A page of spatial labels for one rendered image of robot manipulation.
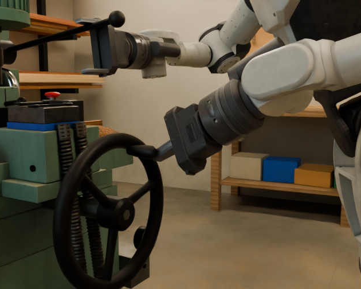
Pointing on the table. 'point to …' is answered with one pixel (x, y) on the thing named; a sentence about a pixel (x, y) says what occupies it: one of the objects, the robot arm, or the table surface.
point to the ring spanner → (49, 105)
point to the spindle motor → (9, 14)
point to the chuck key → (32, 102)
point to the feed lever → (10, 49)
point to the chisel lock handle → (15, 101)
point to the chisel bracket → (1, 96)
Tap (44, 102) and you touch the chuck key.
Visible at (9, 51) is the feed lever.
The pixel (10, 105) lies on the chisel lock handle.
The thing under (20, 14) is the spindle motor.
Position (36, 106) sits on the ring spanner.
